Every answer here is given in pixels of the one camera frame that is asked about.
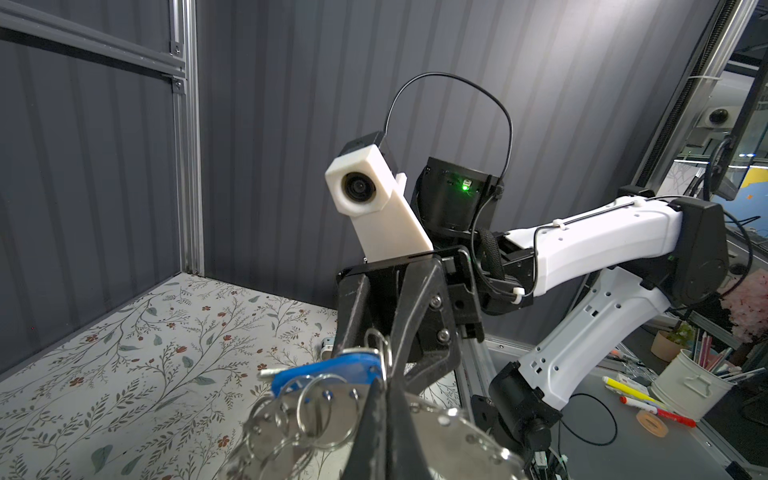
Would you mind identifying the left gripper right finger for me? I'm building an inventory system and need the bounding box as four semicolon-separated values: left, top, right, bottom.
385;379;432;480

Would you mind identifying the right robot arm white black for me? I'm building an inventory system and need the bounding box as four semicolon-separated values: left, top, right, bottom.
325;145;727;455

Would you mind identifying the yellow highlighter pen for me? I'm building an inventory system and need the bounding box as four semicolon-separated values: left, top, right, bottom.
602;376;662;405

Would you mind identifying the red marker pen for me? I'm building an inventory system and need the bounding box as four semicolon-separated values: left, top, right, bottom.
619;396;697;428

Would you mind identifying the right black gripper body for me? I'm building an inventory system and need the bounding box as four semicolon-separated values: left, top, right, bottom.
337;158;533;348

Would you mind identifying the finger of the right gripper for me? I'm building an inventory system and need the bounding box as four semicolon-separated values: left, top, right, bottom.
390;257;461;395
333;274;370;357

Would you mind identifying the large keyring with coloured keys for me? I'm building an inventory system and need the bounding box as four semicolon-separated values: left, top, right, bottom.
218;326;529;480

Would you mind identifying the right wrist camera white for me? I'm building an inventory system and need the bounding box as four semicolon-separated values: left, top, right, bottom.
325;131;433;263

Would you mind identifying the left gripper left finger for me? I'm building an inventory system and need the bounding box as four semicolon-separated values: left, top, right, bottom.
341;379;387;480

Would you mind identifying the white bin outside cell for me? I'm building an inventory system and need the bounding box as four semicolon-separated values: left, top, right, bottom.
650;350;734;421

